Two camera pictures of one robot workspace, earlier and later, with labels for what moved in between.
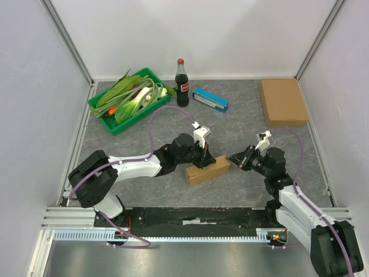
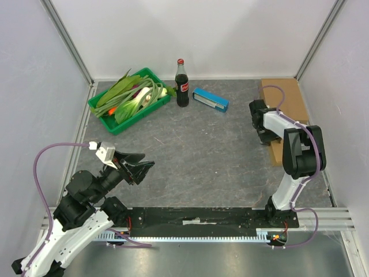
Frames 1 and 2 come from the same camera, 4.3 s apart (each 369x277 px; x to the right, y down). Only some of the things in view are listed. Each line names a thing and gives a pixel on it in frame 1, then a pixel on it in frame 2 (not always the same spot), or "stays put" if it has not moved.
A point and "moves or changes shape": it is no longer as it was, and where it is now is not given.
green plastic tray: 119,105 stays put
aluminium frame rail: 63,32 stays put
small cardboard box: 195,175 moves or changes shape
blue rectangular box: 210,100 stays put
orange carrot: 111,111 stays put
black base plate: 145,219 stays put
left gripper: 206,158 to 123,161
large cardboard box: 283,103 stays put
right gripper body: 248,158 to 264,136
